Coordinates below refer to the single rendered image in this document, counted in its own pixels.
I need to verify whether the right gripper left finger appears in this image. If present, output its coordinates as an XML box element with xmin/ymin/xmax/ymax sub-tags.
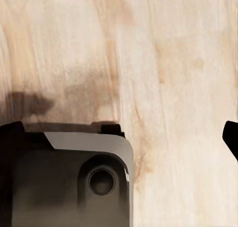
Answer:
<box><xmin>0</xmin><ymin>121</ymin><xmax>26</xmax><ymax>180</ymax></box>

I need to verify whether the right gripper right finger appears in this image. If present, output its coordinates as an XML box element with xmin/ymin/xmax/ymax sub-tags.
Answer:
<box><xmin>222</xmin><ymin>120</ymin><xmax>238</xmax><ymax>160</ymax></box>

